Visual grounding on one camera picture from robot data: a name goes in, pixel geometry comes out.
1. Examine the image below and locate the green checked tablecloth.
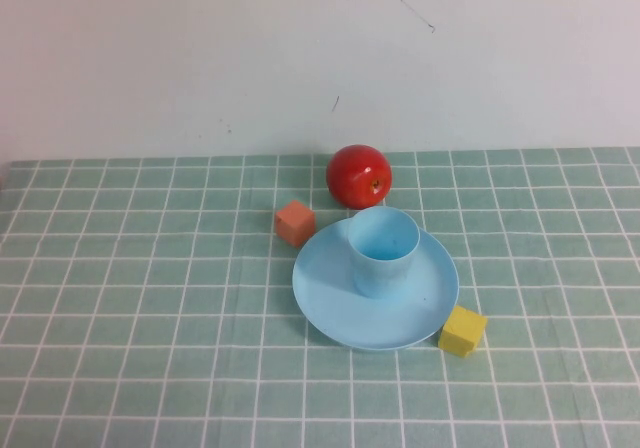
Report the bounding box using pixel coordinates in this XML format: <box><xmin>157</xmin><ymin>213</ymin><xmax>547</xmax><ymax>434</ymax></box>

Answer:
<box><xmin>0</xmin><ymin>147</ymin><xmax>640</xmax><ymax>448</ymax></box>

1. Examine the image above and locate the light blue plastic cup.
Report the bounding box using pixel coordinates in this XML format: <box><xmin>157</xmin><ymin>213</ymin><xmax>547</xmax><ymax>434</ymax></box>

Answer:
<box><xmin>347</xmin><ymin>205</ymin><xmax>421</xmax><ymax>300</ymax></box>

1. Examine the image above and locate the red apple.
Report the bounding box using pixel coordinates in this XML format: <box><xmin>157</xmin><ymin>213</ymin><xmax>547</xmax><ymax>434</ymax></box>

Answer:
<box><xmin>325</xmin><ymin>144</ymin><xmax>393</xmax><ymax>210</ymax></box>

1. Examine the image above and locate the light blue round plate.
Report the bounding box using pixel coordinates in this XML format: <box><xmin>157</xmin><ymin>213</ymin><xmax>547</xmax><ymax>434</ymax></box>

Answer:
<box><xmin>292</xmin><ymin>217</ymin><xmax>460</xmax><ymax>353</ymax></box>

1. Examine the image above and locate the orange foam block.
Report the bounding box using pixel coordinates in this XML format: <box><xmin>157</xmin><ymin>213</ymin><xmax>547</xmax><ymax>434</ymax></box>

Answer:
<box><xmin>274</xmin><ymin>199</ymin><xmax>317</xmax><ymax>248</ymax></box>

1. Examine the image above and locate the yellow foam block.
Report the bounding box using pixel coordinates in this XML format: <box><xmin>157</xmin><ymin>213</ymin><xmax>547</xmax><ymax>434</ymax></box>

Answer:
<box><xmin>438</xmin><ymin>305</ymin><xmax>489</xmax><ymax>359</ymax></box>

